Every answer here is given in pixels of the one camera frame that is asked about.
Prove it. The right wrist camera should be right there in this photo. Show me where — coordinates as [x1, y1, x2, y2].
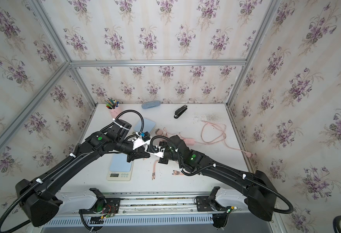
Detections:
[146, 145, 165, 158]

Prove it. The blue kitchen scale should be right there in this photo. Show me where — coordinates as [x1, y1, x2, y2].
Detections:
[133, 118, 156, 134]
[106, 153, 134, 182]

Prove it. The black stapler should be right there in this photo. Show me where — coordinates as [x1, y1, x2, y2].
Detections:
[174, 105, 188, 119]

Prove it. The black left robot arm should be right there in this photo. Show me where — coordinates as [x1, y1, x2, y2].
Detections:
[0, 110, 150, 233]

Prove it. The pink power strip cord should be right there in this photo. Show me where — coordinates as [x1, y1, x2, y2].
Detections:
[195, 120, 252, 158]

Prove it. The pink pen holder cup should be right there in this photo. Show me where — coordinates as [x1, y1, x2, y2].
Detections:
[109, 106, 122, 118]

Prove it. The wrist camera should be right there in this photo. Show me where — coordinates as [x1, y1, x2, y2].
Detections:
[132, 132, 151, 150]
[146, 145, 165, 158]

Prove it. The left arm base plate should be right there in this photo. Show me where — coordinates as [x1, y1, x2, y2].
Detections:
[79, 188, 121, 218]

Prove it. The blue glasses case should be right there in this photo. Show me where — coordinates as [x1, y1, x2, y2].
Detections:
[141, 101, 161, 109]

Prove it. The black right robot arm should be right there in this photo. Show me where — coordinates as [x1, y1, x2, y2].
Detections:
[148, 136, 295, 221]

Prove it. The coloured pens bunch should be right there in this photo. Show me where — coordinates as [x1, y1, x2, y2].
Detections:
[104, 98, 120, 110]

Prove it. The pink power strip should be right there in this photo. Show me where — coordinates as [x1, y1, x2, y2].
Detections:
[183, 138, 196, 146]

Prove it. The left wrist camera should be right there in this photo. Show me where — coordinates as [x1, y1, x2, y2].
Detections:
[132, 132, 151, 150]

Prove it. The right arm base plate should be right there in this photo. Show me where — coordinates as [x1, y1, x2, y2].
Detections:
[194, 186, 239, 212]

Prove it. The aluminium mounting rail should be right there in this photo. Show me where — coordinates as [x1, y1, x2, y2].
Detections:
[56, 190, 249, 215]

